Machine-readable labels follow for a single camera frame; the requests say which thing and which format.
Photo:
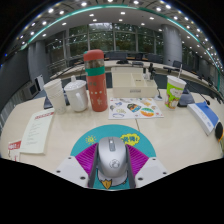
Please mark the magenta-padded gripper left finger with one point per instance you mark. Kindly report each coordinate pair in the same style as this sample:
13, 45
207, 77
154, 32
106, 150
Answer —
85, 158

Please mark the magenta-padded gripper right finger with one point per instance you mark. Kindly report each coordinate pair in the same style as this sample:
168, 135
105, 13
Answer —
137, 159

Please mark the silver computer mouse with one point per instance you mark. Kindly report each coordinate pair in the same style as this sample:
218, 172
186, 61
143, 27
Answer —
112, 156

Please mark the round teal cartoon mouse pad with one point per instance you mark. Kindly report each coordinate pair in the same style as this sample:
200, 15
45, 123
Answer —
110, 130

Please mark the colourful sticker sheet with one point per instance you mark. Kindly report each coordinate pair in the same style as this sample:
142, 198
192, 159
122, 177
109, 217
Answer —
135, 108

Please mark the white booklet with red heading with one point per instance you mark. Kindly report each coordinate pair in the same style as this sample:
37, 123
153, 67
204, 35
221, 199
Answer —
37, 133

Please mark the white lidded mug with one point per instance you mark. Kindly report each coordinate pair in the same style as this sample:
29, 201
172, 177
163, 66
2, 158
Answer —
76, 96

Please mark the stacked white paper cups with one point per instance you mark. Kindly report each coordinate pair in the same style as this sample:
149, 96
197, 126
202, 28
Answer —
56, 96

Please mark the cream cardboard box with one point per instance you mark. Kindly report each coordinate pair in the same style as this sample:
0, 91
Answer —
133, 88

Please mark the red bottle with green band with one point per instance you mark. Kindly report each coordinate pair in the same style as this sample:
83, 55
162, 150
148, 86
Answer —
96, 86

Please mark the green printed paper cup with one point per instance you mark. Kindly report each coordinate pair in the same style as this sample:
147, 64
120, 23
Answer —
174, 93

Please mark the blue and white book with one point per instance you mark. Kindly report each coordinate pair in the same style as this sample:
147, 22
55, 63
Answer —
204, 116

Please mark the white standing panel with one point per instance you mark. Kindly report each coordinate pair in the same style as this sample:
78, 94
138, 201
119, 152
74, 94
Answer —
40, 82

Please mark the long beige conference desk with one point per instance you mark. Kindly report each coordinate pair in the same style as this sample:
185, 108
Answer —
166, 66

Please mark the dark office chairs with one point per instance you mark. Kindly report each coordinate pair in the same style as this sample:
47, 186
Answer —
138, 56

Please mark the ceiling lights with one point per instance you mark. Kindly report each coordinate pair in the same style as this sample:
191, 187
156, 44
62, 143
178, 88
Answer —
122, 13

